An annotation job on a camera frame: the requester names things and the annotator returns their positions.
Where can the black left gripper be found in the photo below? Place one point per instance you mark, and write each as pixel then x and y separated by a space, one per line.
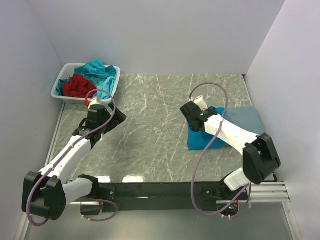
pixel 118 118

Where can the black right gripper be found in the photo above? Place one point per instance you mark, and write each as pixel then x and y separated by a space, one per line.
pixel 204 110

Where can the bright blue t shirt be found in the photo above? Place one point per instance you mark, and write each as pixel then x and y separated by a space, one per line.
pixel 197 141

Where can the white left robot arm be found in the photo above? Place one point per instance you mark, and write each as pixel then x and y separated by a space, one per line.
pixel 45 194

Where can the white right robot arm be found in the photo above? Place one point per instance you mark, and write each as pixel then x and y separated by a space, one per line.
pixel 209 128

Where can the light aqua t shirt in basket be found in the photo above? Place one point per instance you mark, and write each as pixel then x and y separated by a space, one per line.
pixel 106 85

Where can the red t shirt in basket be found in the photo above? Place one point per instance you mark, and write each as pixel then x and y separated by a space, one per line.
pixel 76 86

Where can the folded grey-blue t shirt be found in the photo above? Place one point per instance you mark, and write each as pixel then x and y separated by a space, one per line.
pixel 245 117

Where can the teal t shirt in basket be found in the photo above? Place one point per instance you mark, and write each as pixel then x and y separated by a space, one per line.
pixel 92 69

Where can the white plastic laundry basket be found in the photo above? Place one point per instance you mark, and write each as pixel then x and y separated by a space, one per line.
pixel 68 71

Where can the black base crossbar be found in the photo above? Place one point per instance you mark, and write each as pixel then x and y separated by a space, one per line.
pixel 208 197

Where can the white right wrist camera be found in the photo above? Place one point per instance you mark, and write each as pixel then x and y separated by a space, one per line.
pixel 200 102

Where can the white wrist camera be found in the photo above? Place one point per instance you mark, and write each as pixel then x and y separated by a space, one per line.
pixel 94 101
pixel 200 102

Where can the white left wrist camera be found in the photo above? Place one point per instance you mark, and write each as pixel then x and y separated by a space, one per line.
pixel 94 101

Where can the aluminium frame rail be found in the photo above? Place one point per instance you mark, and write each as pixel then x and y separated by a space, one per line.
pixel 266 192

